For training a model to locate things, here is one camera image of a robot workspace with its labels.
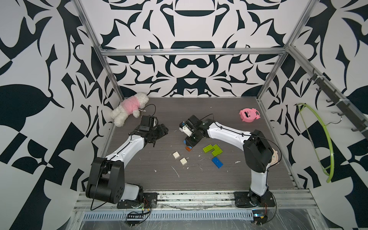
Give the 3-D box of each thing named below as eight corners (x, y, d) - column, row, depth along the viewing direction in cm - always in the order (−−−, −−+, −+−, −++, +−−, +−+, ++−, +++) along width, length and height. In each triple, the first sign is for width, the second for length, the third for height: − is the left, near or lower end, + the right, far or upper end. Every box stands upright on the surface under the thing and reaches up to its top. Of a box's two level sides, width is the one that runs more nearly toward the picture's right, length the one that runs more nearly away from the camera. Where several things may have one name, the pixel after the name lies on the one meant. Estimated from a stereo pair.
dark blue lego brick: (219, 169, 87) (219, 167, 85) (211, 160, 90) (211, 158, 88) (223, 165, 88) (223, 164, 86) (215, 157, 91) (215, 155, 90)
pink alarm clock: (241, 122, 109) (243, 118, 105) (238, 112, 115) (240, 108, 111) (258, 122, 109) (261, 118, 105) (254, 112, 115) (257, 108, 111)
